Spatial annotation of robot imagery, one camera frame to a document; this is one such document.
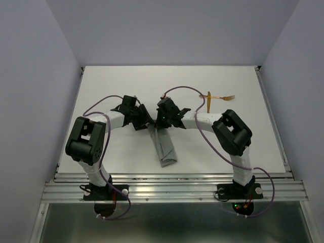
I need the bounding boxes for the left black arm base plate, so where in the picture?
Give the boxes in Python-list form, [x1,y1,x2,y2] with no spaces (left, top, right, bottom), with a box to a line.
[79,183,127,201]

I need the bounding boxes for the aluminium right side rail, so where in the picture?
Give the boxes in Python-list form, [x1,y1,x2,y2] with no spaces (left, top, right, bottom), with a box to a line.
[254,66,294,179]

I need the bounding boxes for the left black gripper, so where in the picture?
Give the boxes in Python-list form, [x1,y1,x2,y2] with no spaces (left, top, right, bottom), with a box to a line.
[130,104,154,131]

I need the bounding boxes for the aluminium front rail frame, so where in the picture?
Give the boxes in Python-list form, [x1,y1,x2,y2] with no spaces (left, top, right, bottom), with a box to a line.
[30,166,320,242]

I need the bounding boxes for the grey cloth napkin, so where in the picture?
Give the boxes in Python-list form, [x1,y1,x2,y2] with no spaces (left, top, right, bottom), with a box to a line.
[147,124,178,168]

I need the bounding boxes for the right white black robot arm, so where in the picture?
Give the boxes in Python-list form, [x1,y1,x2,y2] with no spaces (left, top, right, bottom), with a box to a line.
[156,97,255,197]

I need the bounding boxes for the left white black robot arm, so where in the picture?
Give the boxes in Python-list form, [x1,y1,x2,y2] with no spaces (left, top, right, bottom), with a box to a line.
[65,95,153,200]

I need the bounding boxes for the gold fork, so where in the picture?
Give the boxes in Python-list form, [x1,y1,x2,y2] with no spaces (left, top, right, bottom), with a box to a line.
[199,95,235,101]

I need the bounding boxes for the gold knife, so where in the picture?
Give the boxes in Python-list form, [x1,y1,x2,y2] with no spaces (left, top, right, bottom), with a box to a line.
[206,91,211,113]

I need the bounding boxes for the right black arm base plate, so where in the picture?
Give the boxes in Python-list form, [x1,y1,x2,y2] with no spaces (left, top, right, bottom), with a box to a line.
[216,183,263,200]

